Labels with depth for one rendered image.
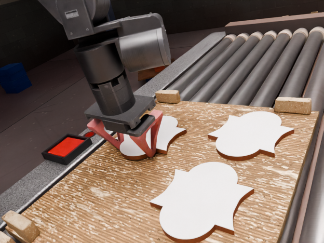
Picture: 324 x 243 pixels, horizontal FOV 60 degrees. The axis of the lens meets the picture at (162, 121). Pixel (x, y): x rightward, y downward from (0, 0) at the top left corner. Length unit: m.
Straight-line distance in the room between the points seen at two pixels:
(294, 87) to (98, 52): 0.45
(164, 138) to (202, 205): 0.17
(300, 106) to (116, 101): 0.31
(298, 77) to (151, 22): 0.44
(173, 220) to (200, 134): 0.20
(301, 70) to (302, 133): 0.30
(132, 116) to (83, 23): 0.14
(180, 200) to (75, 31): 0.25
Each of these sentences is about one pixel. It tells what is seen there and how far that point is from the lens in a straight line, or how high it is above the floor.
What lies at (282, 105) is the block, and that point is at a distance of 0.54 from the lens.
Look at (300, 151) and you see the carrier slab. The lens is 0.46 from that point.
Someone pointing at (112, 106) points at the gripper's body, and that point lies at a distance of 0.41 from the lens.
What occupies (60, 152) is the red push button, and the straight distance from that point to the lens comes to 0.62.
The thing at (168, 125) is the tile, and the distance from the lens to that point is 0.54.
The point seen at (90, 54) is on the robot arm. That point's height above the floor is 1.13.
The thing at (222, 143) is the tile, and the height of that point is 0.95.
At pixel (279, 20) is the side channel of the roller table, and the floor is 0.95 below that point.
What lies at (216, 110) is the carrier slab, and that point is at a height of 0.94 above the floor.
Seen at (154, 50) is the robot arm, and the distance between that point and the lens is 0.37.
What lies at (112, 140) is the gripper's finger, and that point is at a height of 0.97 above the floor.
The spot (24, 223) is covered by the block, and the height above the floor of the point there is 0.96.
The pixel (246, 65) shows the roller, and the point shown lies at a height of 0.92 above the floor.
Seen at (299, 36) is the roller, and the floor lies 0.92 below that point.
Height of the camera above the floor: 1.21
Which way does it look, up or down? 28 degrees down
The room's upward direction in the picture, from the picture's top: 15 degrees counter-clockwise
